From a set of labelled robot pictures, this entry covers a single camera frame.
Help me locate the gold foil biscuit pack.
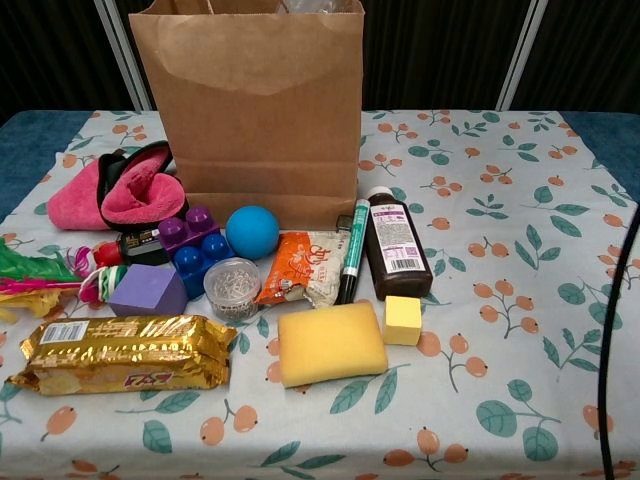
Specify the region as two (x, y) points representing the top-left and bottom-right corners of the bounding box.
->
(4, 314), (239, 397)

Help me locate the clear bag of straws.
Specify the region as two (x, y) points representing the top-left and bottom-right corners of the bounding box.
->
(279, 0), (351, 16)

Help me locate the orange and white snack packet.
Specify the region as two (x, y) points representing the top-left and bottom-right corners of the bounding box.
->
(254, 229), (351, 310)

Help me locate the brown paper shopping bag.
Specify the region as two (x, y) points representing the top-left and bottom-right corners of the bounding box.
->
(128, 0), (365, 232)

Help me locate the green marker pen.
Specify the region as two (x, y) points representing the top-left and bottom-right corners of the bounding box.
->
(334, 198), (371, 306)

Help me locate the blue rubber ball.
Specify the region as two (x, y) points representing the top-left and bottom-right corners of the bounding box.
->
(224, 204), (280, 260)

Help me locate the brown medicine bottle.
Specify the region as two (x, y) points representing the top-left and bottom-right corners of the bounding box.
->
(363, 185), (434, 301)

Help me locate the yellow sponge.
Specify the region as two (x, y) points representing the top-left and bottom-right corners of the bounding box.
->
(277, 301), (390, 389)

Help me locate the yellow foam cube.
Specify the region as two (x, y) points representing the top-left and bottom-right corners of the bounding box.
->
(383, 294), (423, 346)

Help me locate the blue toy building brick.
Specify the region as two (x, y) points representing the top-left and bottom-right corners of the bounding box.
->
(172, 233), (236, 301)

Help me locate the purple toy building brick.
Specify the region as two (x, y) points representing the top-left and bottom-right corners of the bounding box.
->
(158, 205), (222, 261)

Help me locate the black bottle with red cap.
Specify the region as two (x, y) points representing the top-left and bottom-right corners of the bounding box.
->
(92, 227), (171, 269)

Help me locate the purple foam cube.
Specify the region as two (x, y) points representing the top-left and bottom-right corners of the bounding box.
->
(108, 263), (189, 317)

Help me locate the floral leaf print tablecloth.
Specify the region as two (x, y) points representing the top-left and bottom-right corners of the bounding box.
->
(0, 109), (640, 480)

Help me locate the pink cloth with black trim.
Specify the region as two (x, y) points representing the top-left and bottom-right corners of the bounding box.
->
(47, 140), (191, 232)

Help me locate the colourful feather toy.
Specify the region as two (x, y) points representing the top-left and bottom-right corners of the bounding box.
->
(0, 237), (96, 324)

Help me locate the blue velvet table cover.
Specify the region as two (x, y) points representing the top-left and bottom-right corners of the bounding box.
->
(0, 109), (640, 224)

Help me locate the pink green white ring toy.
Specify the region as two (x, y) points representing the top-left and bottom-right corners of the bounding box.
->
(79, 264), (129, 304)

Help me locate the white metal screen frame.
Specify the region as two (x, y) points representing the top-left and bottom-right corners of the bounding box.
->
(494, 0), (549, 111)
(94, 0), (154, 111)

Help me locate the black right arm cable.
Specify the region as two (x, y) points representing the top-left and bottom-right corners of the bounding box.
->
(597, 199), (640, 480)

